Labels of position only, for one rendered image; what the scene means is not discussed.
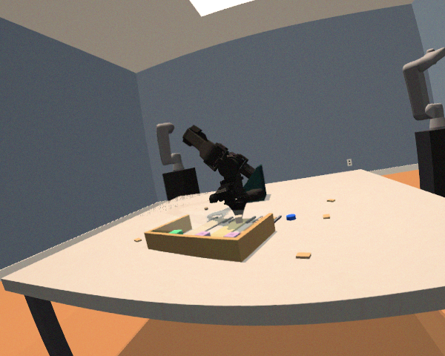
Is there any brown open-top box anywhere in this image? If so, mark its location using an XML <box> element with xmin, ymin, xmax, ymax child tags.
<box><xmin>143</xmin><ymin>208</ymin><xmax>276</xmax><ymax>262</ymax></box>

